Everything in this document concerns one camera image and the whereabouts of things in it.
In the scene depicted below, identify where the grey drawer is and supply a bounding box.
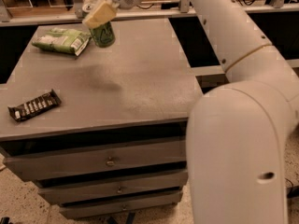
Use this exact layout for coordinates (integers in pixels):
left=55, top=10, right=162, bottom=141
left=38, top=169, right=188, bottom=204
left=4, top=137, right=186, bottom=181
left=59, top=189, right=182, bottom=219

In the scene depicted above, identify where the middle grey drawer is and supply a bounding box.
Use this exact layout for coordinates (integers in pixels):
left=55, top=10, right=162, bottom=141
left=38, top=169, right=188, bottom=204

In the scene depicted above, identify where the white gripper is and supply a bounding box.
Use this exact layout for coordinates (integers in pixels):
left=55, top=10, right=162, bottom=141
left=82, top=0, right=143, bottom=29

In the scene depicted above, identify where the grey drawer cabinet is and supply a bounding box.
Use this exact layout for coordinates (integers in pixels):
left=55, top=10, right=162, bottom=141
left=0, top=19, right=201, bottom=208

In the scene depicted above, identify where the black snack bar wrapper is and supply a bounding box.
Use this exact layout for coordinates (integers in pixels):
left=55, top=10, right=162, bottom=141
left=8, top=90, right=62, bottom=122

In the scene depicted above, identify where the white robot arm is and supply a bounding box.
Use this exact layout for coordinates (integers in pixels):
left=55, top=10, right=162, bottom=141
left=83, top=0, right=299, bottom=224

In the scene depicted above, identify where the bottom grey drawer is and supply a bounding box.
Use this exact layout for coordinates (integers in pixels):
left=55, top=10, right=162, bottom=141
left=59, top=189, right=182, bottom=219

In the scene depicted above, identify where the green soda can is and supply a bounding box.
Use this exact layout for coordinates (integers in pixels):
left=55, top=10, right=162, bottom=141
left=90, top=21, right=115, bottom=48

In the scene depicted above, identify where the green jalapeno chip bag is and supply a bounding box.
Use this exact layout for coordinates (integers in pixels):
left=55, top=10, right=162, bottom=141
left=32, top=28, right=91, bottom=56

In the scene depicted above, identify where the grey metal shelf rail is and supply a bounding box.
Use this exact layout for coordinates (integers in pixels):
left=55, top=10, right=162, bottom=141
left=0, top=0, right=299, bottom=28

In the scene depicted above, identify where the top grey drawer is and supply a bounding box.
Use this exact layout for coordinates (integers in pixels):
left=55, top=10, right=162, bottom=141
left=4, top=137, right=186, bottom=181

